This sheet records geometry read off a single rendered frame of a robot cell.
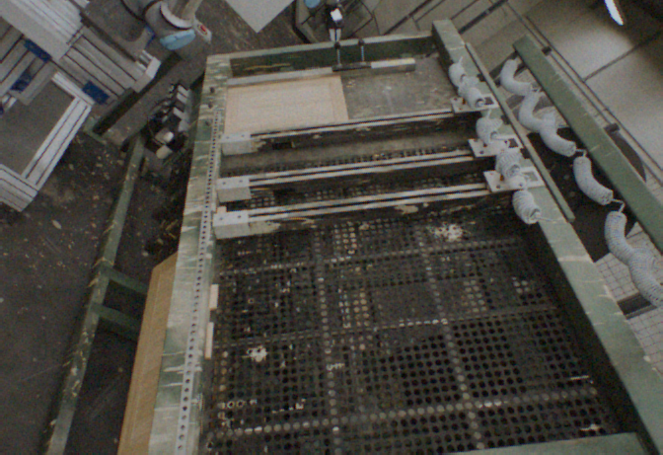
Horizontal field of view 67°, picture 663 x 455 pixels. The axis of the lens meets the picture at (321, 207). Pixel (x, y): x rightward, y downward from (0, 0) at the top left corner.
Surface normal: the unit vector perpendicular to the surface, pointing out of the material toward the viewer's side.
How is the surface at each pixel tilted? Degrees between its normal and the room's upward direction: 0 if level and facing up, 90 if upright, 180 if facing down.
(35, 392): 0
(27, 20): 90
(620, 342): 55
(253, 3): 90
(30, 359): 0
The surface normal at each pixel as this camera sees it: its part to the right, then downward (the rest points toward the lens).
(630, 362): -0.08, -0.69
